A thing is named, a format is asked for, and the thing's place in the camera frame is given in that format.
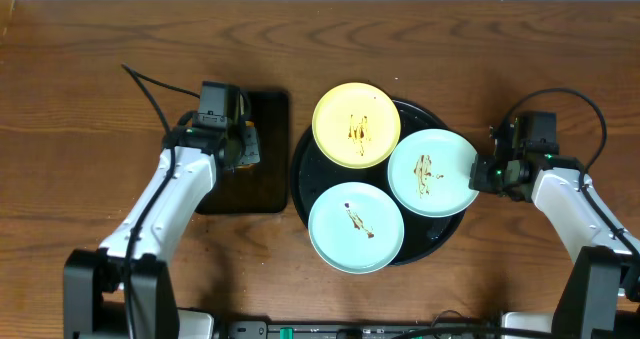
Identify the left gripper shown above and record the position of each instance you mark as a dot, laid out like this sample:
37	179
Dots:
250	142

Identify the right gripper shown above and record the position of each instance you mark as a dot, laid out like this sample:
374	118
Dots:
480	181

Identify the orange green scrub sponge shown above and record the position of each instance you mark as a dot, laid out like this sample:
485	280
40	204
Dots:
251	151

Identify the light green plate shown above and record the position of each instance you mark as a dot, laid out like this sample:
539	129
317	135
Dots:
429	173

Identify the yellow plate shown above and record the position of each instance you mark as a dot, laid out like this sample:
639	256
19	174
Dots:
356	125

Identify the light blue plate front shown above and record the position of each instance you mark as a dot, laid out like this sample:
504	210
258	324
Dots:
356	228

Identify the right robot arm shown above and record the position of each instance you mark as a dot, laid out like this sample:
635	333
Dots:
604	253

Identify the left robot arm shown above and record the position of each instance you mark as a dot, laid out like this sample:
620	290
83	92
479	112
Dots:
123	288

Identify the black rectangular water tray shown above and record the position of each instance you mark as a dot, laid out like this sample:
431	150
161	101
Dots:
261	188

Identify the black round tray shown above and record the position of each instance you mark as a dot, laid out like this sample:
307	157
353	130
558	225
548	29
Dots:
312	173

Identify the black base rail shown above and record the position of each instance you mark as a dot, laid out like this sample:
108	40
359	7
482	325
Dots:
263	330

